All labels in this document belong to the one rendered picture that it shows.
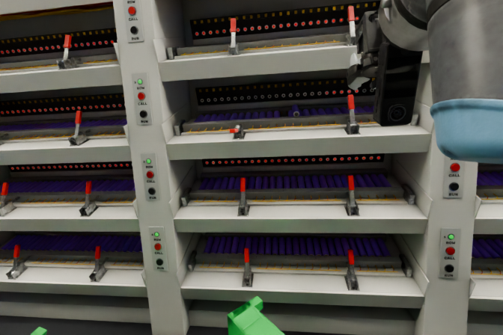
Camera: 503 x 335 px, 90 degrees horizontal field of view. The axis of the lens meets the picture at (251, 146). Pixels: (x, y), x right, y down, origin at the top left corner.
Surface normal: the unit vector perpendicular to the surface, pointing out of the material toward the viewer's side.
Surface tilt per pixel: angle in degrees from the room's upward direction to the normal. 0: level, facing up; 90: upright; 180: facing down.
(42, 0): 107
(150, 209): 90
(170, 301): 90
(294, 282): 17
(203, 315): 90
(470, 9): 82
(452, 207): 90
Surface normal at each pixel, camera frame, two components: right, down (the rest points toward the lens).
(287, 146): -0.10, 0.42
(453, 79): -0.99, -0.01
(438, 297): -0.12, 0.14
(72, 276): -0.08, -0.91
